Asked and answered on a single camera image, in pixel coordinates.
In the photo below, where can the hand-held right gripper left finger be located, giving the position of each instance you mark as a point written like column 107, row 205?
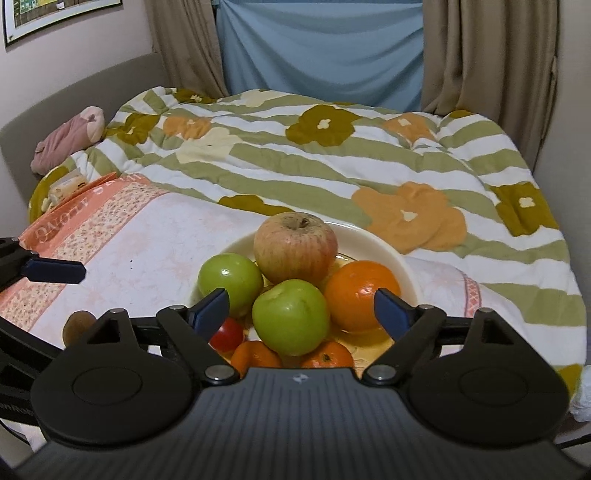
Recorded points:
column 210, row 313

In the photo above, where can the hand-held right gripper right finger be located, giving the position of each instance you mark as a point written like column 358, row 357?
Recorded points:
column 392, row 313

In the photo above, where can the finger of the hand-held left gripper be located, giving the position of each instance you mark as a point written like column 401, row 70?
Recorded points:
column 55, row 271

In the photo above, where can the red tomato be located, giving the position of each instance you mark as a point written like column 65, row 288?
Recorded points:
column 228, row 336

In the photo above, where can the green apple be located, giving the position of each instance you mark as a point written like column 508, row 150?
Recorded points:
column 228, row 281
column 291, row 318

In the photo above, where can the brown kiwi with sticker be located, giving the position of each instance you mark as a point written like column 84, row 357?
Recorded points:
column 76, row 325

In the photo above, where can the small tangerine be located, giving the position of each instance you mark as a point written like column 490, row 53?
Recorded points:
column 256, row 357

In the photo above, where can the cream plate with yellow print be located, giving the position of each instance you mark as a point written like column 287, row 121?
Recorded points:
column 369, row 242

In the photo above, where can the tangerine with green stem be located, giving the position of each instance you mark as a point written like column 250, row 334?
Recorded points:
column 328, row 357

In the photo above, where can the deep orange mandarin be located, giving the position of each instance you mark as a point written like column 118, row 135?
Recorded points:
column 355, row 295

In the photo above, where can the yellow white packet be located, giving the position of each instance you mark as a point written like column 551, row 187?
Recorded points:
column 67, row 188

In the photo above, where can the pink white printed towel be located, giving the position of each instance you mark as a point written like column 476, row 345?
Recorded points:
column 138, row 240

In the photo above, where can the red yellow apple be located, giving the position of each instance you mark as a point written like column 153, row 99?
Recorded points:
column 295, row 249

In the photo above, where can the pink plush toy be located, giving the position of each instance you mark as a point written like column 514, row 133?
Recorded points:
column 64, row 141

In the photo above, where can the grey upholstered headboard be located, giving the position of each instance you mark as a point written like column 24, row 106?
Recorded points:
column 27, row 120

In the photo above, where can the floral striped quilt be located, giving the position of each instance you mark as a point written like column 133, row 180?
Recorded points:
column 323, row 175

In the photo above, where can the white plastic bag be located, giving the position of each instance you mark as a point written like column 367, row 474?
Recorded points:
column 582, row 397

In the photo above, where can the beige curtain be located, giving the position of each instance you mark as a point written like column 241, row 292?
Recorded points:
column 184, row 41
column 485, row 55

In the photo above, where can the blue cloth drape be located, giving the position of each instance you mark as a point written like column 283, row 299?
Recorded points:
column 323, row 50

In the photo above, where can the framed wall picture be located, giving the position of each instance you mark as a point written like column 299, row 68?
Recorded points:
column 46, row 18

